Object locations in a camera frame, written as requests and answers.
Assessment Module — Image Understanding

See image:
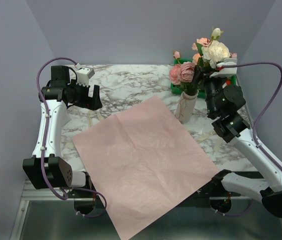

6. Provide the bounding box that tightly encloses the green plastic crate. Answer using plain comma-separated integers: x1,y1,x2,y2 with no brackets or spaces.
169,58,237,99

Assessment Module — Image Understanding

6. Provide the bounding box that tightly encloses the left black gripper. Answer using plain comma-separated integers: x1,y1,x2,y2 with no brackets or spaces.
68,79,103,111

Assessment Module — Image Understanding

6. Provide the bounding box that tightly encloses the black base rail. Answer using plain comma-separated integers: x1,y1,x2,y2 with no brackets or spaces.
65,172,267,209

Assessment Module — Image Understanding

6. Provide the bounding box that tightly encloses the white ceramic vase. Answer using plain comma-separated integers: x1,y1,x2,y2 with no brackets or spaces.
175,92,198,124

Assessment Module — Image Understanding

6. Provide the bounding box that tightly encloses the white flower stem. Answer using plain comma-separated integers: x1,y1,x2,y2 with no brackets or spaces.
192,28,231,69

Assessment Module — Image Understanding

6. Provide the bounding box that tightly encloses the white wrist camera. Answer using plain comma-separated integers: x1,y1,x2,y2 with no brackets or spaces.
209,58,238,78
75,64,95,86

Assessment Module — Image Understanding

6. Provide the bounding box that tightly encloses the beige printed ribbon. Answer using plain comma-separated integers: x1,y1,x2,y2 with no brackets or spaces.
87,110,104,128

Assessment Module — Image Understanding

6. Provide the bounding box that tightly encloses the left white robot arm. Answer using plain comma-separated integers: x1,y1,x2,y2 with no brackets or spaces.
22,64,103,198

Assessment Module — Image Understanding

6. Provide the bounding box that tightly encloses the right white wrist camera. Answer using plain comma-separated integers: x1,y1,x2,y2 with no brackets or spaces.
209,58,238,78

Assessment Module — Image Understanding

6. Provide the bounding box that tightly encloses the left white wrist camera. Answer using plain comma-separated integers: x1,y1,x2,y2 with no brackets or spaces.
75,64,95,86

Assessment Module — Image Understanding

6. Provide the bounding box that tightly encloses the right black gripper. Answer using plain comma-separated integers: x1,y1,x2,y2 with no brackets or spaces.
190,64,228,117

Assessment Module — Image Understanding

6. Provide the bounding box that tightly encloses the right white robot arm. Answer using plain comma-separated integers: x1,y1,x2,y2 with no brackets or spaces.
192,66,282,218

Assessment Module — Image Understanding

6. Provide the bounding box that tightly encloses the pink wrapping paper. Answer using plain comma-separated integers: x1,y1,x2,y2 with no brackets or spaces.
72,96,219,240

